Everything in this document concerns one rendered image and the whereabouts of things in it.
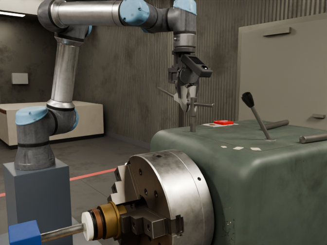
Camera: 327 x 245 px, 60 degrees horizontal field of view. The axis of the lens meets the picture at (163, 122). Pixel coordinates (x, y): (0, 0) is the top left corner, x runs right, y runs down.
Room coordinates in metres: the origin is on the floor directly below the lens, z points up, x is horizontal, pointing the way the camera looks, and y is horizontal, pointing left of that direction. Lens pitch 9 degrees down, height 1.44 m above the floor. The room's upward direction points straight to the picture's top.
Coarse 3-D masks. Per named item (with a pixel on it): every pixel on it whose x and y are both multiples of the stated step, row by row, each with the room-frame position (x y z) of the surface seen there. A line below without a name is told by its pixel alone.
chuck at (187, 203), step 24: (144, 168) 0.72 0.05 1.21; (168, 168) 0.69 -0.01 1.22; (144, 192) 0.72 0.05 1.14; (168, 192) 0.63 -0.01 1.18; (192, 192) 0.66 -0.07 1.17; (168, 216) 0.62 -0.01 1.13; (192, 216) 0.63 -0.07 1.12; (144, 240) 0.72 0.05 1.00; (168, 240) 0.61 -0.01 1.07; (192, 240) 0.63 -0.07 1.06
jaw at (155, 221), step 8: (144, 208) 0.71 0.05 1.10; (120, 216) 0.66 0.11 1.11; (128, 216) 0.65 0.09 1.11; (136, 216) 0.65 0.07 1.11; (144, 216) 0.64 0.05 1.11; (152, 216) 0.64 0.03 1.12; (160, 216) 0.63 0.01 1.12; (176, 216) 0.62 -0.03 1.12; (128, 224) 0.65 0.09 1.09; (136, 224) 0.63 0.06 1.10; (144, 224) 0.63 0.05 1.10; (152, 224) 0.60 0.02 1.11; (160, 224) 0.61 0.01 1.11; (168, 224) 0.62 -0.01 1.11; (176, 224) 0.62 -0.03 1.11; (136, 232) 0.63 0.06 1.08; (144, 232) 0.63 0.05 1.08; (152, 232) 0.60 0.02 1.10; (160, 232) 0.61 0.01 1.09; (168, 232) 0.62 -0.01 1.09; (176, 232) 0.61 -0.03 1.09
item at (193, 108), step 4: (192, 100) 0.92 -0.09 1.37; (196, 100) 0.92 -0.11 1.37; (192, 104) 0.92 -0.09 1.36; (192, 108) 0.92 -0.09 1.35; (196, 108) 0.92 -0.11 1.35; (192, 112) 0.92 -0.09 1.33; (196, 112) 0.92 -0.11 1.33; (192, 116) 0.92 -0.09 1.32; (192, 120) 0.92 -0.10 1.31; (192, 124) 0.92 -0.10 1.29; (192, 128) 0.92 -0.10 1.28
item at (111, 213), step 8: (104, 208) 0.67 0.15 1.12; (112, 208) 0.67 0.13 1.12; (120, 208) 0.69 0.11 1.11; (96, 216) 0.65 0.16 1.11; (104, 216) 0.65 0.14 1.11; (112, 216) 0.66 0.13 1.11; (96, 224) 0.64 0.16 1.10; (104, 224) 0.64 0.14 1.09; (112, 224) 0.65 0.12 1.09; (120, 224) 0.65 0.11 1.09; (96, 232) 0.63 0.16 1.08; (104, 232) 0.64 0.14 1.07; (112, 232) 0.65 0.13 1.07; (120, 232) 0.65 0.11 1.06
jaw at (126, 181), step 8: (120, 168) 0.77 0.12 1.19; (128, 168) 0.78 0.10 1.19; (120, 176) 0.76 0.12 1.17; (128, 176) 0.77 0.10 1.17; (120, 184) 0.74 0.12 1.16; (128, 184) 0.75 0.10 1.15; (136, 184) 0.76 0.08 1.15; (120, 192) 0.73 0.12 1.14; (128, 192) 0.74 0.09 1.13; (136, 192) 0.74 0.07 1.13; (112, 200) 0.70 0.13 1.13; (120, 200) 0.71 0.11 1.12; (128, 200) 0.72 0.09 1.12; (136, 200) 0.74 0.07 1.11
